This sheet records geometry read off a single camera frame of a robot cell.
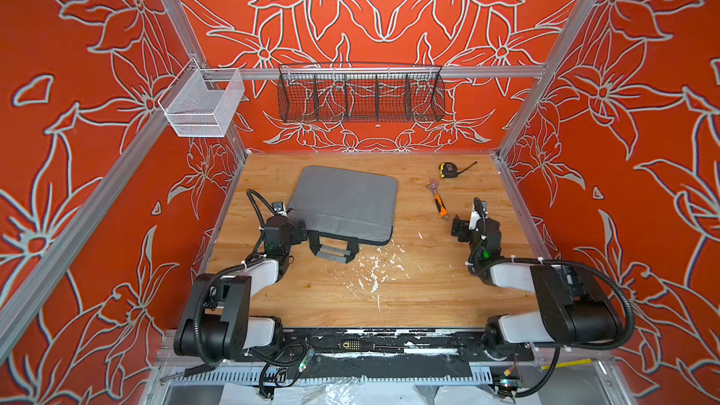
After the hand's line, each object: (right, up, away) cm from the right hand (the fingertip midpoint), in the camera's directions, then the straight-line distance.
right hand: (473, 214), depth 91 cm
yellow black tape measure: (-2, +15, +19) cm, 25 cm away
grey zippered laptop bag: (-43, +2, +7) cm, 44 cm away
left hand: (-63, -2, +2) cm, 63 cm away
